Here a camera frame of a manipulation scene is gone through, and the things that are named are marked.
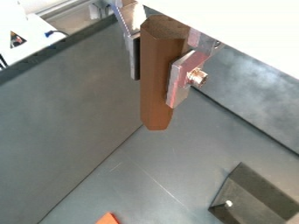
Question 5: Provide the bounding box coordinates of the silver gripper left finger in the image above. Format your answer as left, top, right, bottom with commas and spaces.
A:
110, 0, 145, 81

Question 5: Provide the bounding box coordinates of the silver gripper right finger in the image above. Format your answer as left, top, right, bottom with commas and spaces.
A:
165, 28, 223, 109

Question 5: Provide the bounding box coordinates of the brown hexagonal peg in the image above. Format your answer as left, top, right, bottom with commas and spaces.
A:
140, 15, 189, 130

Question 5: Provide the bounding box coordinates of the white box with warning label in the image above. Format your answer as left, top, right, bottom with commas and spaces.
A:
0, 0, 66, 71

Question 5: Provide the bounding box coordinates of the dark grey curved block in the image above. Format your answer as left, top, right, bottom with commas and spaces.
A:
208, 163, 299, 224

